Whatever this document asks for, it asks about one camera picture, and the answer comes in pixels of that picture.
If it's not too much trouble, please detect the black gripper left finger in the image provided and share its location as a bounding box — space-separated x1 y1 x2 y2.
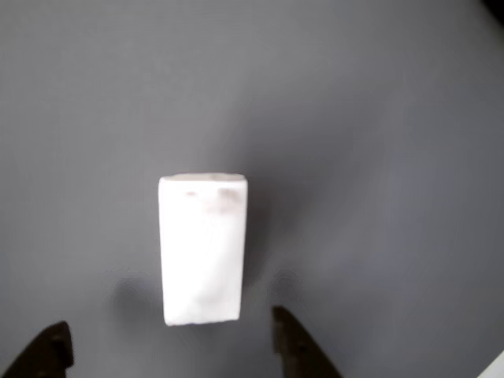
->
0 321 75 378

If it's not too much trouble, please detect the grey table mat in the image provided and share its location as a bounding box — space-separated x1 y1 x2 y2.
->
0 0 504 378

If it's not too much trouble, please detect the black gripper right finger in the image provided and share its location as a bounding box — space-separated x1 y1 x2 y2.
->
271 305 343 378

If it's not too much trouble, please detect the white rectangular block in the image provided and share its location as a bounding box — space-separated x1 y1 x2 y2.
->
158 172 249 327

